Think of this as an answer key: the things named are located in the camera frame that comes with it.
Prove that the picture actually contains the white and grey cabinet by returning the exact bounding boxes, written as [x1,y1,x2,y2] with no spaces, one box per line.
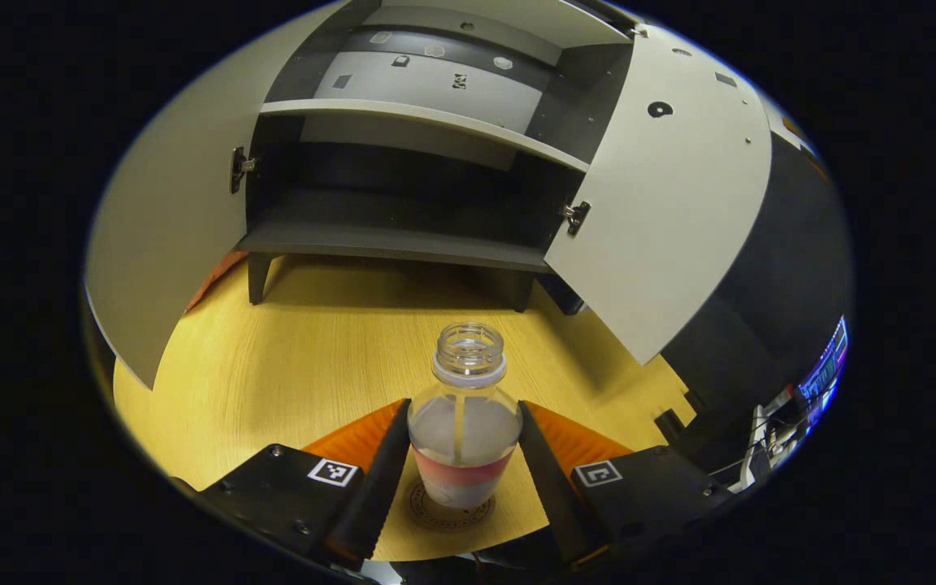
[236,0,648,316]

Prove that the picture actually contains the lit computer screen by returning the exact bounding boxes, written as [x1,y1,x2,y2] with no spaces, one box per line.
[797,317,849,423]

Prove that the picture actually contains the white cabinet shelf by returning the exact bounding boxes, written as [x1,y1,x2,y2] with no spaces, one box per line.
[435,0,635,48]
[261,99,591,173]

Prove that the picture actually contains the white cabinet door cherry sticker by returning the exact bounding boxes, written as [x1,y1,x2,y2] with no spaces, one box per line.
[544,24,774,366]

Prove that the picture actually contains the clear bottle with pink label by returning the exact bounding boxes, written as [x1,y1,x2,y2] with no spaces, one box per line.
[407,323,524,510]

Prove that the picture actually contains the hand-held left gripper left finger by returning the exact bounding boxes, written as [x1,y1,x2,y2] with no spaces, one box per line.
[171,398,414,570]

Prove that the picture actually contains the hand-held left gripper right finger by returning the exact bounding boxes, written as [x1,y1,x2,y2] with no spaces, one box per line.
[517,400,735,570]

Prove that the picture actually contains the round brown coaster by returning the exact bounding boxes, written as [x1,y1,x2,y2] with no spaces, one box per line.
[409,475,495,533]

